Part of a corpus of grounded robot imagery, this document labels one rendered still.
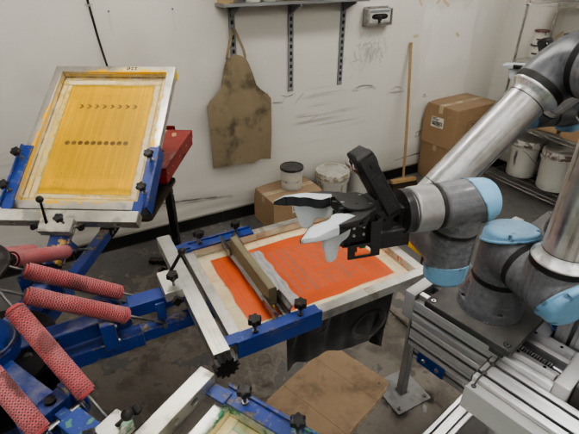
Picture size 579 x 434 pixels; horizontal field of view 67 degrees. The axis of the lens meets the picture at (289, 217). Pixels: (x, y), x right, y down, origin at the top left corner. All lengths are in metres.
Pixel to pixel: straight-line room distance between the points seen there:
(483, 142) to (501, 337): 0.47
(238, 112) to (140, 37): 0.87
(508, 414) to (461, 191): 0.56
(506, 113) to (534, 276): 0.33
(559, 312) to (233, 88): 2.89
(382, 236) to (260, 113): 2.99
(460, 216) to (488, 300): 0.44
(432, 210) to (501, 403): 0.56
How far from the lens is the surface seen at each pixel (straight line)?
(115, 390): 2.69
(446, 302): 1.18
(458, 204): 0.71
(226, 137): 3.52
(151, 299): 1.52
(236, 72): 3.46
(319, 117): 3.95
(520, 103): 0.89
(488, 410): 1.13
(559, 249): 0.95
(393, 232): 0.69
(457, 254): 0.77
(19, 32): 3.22
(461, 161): 0.87
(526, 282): 1.01
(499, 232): 1.05
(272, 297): 1.49
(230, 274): 1.70
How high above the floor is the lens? 2.00
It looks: 31 degrees down
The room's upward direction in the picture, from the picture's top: straight up
